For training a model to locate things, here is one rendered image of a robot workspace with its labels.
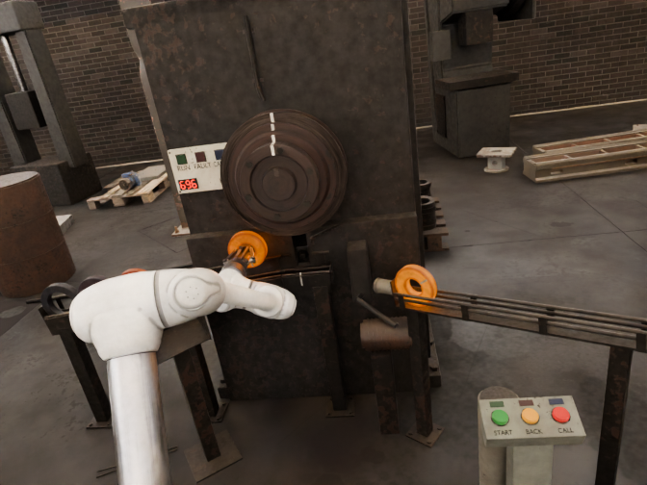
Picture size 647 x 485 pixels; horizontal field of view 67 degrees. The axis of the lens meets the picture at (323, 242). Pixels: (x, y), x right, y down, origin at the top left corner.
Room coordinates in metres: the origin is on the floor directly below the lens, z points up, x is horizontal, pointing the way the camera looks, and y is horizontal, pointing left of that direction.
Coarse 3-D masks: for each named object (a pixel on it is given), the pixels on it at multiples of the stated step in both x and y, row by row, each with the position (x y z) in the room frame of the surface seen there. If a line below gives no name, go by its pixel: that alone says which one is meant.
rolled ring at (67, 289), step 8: (48, 288) 1.92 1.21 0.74; (56, 288) 1.92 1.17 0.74; (64, 288) 1.91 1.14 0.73; (72, 288) 1.93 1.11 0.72; (40, 296) 1.93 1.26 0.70; (48, 296) 1.93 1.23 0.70; (72, 296) 1.91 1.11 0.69; (48, 304) 1.93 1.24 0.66; (48, 312) 1.93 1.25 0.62; (56, 312) 1.93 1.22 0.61; (64, 312) 1.95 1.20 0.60
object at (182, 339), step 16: (192, 320) 1.68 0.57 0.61; (176, 336) 1.60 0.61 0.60; (192, 336) 1.57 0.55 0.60; (208, 336) 1.55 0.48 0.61; (160, 352) 1.51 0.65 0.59; (176, 352) 1.49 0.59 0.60; (176, 368) 1.57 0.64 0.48; (192, 368) 1.56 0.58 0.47; (192, 384) 1.55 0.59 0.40; (192, 400) 1.54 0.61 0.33; (192, 416) 1.58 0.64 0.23; (208, 416) 1.56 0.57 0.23; (208, 432) 1.56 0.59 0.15; (224, 432) 1.69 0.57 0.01; (192, 448) 1.63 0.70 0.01; (208, 448) 1.55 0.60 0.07; (224, 448) 1.60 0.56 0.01; (192, 464) 1.54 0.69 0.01; (208, 464) 1.53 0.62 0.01; (224, 464) 1.51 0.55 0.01
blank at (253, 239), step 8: (240, 232) 1.80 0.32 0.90; (248, 232) 1.79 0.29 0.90; (232, 240) 1.79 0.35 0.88; (240, 240) 1.78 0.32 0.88; (248, 240) 1.78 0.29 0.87; (256, 240) 1.78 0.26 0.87; (264, 240) 1.80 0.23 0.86; (232, 248) 1.79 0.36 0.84; (256, 248) 1.78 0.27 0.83; (264, 248) 1.77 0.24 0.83; (248, 256) 1.80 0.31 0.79; (256, 256) 1.78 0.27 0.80; (264, 256) 1.78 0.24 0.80; (256, 264) 1.78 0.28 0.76
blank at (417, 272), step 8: (400, 272) 1.54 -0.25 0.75; (408, 272) 1.52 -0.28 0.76; (416, 272) 1.49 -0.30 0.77; (424, 272) 1.48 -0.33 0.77; (400, 280) 1.54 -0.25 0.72; (408, 280) 1.54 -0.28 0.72; (416, 280) 1.50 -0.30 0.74; (424, 280) 1.47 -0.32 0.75; (432, 280) 1.47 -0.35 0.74; (400, 288) 1.54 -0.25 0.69; (408, 288) 1.53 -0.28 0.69; (424, 288) 1.48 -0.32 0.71; (432, 288) 1.46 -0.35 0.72; (432, 296) 1.46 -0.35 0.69; (416, 304) 1.50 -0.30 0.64
